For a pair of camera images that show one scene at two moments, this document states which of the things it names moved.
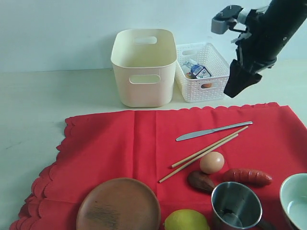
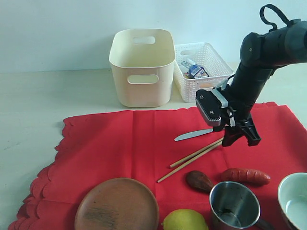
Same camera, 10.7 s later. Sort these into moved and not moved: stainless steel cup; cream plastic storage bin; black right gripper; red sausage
Moved: black right gripper
Not moved: stainless steel cup; red sausage; cream plastic storage bin
